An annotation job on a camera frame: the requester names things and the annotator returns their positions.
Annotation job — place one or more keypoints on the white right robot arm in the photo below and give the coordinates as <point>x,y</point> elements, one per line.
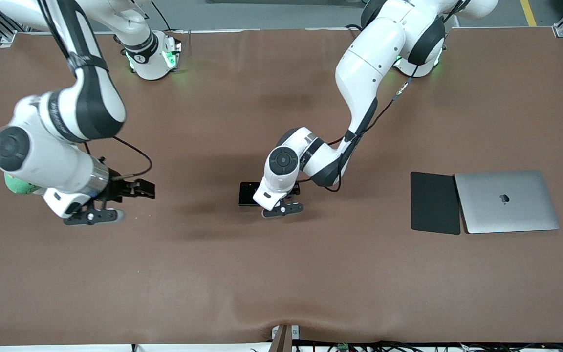
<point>42,156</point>

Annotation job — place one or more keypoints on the green dinosaur plush toy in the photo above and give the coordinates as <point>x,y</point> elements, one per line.
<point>17,186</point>

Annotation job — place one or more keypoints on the metal table edge bracket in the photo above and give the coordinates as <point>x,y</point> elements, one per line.
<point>285,338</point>

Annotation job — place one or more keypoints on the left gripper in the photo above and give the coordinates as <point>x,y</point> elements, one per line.
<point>295,190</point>

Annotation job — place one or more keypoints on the black mouse pad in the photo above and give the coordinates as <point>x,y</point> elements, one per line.
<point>433,205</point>

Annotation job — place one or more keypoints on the silver closed laptop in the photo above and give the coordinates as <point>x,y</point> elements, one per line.
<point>521,215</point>

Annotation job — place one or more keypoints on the black smartphone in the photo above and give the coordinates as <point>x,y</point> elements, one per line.
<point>248,194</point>

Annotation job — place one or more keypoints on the brown table cover mat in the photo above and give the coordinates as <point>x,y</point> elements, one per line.
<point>213,274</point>

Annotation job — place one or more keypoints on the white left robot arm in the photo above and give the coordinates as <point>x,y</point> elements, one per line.
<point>369,63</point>

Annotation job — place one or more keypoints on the green plug connector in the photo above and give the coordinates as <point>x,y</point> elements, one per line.
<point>343,347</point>

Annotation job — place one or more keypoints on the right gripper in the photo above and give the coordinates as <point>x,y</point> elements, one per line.
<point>118,188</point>

